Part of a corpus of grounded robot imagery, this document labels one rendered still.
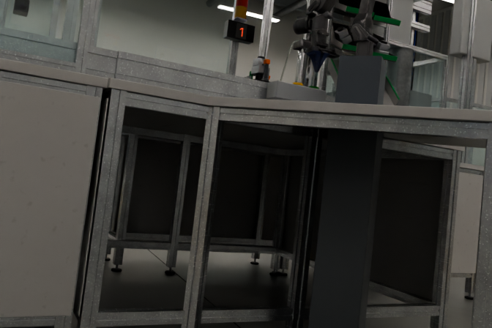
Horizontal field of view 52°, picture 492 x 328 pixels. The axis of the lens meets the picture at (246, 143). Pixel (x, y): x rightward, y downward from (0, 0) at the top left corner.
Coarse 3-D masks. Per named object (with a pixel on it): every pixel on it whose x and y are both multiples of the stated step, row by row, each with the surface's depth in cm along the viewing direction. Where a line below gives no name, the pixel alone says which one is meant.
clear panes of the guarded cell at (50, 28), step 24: (0, 0) 138; (24, 0) 141; (48, 0) 144; (72, 0) 147; (0, 24) 138; (24, 24) 141; (48, 24) 144; (72, 24) 147; (24, 48) 141; (48, 48) 144; (72, 48) 147
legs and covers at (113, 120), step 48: (144, 96) 151; (96, 144) 153; (240, 144) 316; (384, 144) 194; (96, 192) 147; (288, 192) 331; (384, 192) 251; (432, 192) 224; (96, 240) 144; (288, 240) 323; (384, 240) 247; (432, 240) 221; (96, 288) 144; (384, 288) 236; (432, 288) 218
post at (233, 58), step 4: (232, 40) 207; (232, 44) 207; (236, 44) 208; (232, 48) 207; (236, 48) 208; (232, 52) 207; (236, 52) 208; (232, 56) 207; (236, 56) 208; (232, 60) 207; (236, 60) 208; (228, 64) 207; (232, 64) 208; (228, 68) 207; (232, 68) 208; (228, 72) 206; (232, 72) 208
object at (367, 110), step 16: (304, 112) 151; (320, 112) 147; (336, 112) 144; (352, 112) 142; (368, 112) 140; (384, 112) 139; (400, 112) 137; (416, 112) 136; (432, 112) 134; (448, 112) 133; (464, 112) 131; (480, 112) 130; (448, 144) 194; (464, 144) 188; (480, 144) 182
